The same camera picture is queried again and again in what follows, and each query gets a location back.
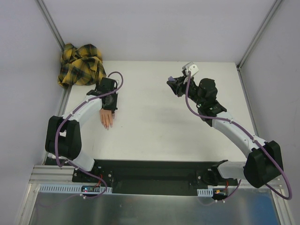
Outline aluminium corner post left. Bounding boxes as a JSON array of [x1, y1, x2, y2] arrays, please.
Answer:
[[35, 0, 65, 51]]

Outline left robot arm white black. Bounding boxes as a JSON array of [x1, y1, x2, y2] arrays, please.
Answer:
[[45, 78, 118, 182]]

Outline yellow plaid shirt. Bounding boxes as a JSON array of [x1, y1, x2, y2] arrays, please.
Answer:
[[58, 43, 106, 88]]

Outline aluminium corner post right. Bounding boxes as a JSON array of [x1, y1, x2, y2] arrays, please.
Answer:
[[237, 0, 284, 71]]

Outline white slotted cable duct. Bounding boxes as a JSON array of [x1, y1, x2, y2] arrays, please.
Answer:
[[197, 188, 214, 197], [39, 184, 113, 195]]

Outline aluminium corner post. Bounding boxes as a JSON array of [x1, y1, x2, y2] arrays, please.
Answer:
[[35, 0, 65, 51], [237, 0, 284, 71]]

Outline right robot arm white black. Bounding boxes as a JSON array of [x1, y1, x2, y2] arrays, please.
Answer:
[[166, 76, 283, 188]]

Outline white slotted cable duct left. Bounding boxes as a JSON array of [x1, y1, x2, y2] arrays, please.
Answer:
[[39, 184, 113, 195]]

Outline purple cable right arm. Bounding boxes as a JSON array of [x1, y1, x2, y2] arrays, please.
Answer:
[[185, 70, 293, 200]]

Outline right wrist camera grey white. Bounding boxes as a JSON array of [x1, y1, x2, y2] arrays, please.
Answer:
[[182, 62, 199, 83]]

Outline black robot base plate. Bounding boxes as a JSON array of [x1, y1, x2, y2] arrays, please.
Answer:
[[72, 159, 238, 196]]

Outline mannequin hand with long nails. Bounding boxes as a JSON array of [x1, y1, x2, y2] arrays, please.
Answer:
[[99, 109, 115, 130]]

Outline white slotted cable duct right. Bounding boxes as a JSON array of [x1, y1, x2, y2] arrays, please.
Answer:
[[197, 188, 214, 197]]

